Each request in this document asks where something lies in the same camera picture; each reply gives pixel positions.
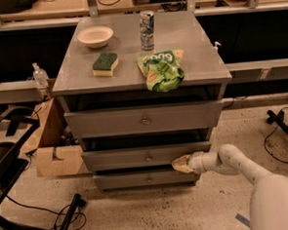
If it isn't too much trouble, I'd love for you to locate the grey bottom drawer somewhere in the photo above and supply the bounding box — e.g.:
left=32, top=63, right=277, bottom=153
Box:
left=93, top=169, right=200, bottom=191

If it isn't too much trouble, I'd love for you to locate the tall drink can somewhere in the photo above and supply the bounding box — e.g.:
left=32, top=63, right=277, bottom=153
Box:
left=139, top=11, right=154, bottom=51

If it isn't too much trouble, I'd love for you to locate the grey drawer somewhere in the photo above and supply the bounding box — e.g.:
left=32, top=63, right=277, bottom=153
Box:
left=82, top=141, right=211, bottom=172
left=64, top=100, right=223, bottom=138
left=93, top=169, right=200, bottom=191

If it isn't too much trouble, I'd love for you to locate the cardboard box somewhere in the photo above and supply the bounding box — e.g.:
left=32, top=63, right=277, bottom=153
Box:
left=21, top=97, right=88, bottom=177

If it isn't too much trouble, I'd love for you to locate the black floor cable right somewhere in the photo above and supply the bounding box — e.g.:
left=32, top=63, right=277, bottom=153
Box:
left=260, top=106, right=288, bottom=173

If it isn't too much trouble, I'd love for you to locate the black stand leg right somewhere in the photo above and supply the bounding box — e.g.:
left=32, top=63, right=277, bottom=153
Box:
left=267, top=110, right=288, bottom=135

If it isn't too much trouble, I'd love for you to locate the small white pump bottle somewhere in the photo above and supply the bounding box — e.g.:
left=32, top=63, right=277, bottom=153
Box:
left=213, top=41, right=221, bottom=53

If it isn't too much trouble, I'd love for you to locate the grey wooden drawer cabinet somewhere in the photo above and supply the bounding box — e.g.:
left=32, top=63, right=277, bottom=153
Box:
left=47, top=7, right=239, bottom=194

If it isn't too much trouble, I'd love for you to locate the black metal stand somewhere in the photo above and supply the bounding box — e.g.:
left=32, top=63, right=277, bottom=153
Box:
left=0, top=105, right=86, bottom=230

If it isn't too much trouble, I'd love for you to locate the black floor cable left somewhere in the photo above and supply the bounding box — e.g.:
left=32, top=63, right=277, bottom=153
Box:
left=5, top=188, right=89, bottom=230

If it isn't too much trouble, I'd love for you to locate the white bowl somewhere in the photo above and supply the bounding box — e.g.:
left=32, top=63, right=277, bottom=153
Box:
left=77, top=25, right=113, bottom=49

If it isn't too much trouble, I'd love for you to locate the green yellow sponge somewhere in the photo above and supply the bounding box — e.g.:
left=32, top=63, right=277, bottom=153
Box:
left=92, top=53, right=118, bottom=77

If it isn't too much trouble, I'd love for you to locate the grey top drawer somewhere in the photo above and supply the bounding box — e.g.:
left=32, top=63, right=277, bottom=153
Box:
left=64, top=100, right=223, bottom=138

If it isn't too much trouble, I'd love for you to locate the clear sanitizer bottle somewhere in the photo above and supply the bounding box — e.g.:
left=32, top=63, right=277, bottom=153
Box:
left=32, top=63, right=49, bottom=87

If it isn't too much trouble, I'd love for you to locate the black floor cable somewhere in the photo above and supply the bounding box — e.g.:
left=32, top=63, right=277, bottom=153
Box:
left=260, top=106, right=288, bottom=173
left=5, top=188, right=89, bottom=230

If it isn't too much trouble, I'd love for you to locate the green chip bag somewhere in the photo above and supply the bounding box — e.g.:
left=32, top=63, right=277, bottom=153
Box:
left=137, top=50, right=185, bottom=93

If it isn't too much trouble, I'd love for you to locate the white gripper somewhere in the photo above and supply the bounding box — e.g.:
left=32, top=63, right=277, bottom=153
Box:
left=172, top=151, right=219, bottom=173

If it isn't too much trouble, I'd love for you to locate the blue floor tape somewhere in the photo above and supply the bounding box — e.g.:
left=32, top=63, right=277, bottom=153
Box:
left=235, top=213, right=251, bottom=228

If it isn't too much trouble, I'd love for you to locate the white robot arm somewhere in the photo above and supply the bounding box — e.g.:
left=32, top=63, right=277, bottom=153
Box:
left=172, top=144, right=288, bottom=230

